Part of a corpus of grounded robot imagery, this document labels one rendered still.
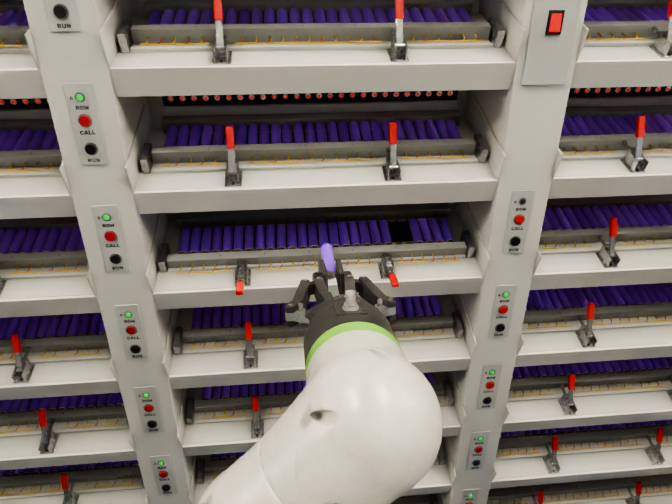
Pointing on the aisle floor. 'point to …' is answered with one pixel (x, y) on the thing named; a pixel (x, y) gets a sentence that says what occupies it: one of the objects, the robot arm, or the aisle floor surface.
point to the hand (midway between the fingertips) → (331, 276)
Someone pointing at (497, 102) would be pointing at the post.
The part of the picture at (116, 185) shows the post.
